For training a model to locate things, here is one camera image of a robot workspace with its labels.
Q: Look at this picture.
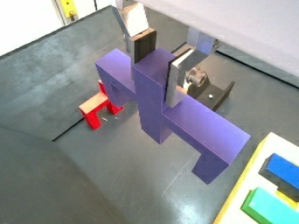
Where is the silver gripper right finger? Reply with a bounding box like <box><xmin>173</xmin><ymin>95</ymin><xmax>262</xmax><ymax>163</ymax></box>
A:
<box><xmin>164</xmin><ymin>27</ymin><xmax>214</xmax><ymax>108</ymax></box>

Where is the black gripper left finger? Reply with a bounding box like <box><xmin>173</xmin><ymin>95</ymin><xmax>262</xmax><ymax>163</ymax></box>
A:
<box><xmin>116</xmin><ymin>0</ymin><xmax>156</xmax><ymax>64</ymax></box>

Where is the purple block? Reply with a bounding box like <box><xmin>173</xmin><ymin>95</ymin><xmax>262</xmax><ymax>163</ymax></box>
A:
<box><xmin>96</xmin><ymin>48</ymin><xmax>249</xmax><ymax>184</ymax></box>

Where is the yellow white board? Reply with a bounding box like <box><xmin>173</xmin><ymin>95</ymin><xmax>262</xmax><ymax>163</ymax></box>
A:
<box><xmin>212</xmin><ymin>132</ymin><xmax>299</xmax><ymax>224</ymax></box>

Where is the red block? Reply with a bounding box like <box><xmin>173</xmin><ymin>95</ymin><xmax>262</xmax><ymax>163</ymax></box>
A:
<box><xmin>78</xmin><ymin>80</ymin><xmax>124</xmax><ymax>130</ymax></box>

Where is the blue block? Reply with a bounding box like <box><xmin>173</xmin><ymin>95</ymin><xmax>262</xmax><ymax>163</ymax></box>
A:
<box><xmin>258</xmin><ymin>153</ymin><xmax>299</xmax><ymax>202</ymax></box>

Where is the green block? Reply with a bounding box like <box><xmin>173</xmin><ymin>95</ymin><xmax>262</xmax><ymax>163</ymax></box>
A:
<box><xmin>240</xmin><ymin>187</ymin><xmax>299</xmax><ymax>224</ymax></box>

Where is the black angle bracket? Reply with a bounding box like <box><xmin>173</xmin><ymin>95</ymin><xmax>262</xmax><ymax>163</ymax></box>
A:
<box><xmin>186</xmin><ymin>78</ymin><xmax>234</xmax><ymax>111</ymax></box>

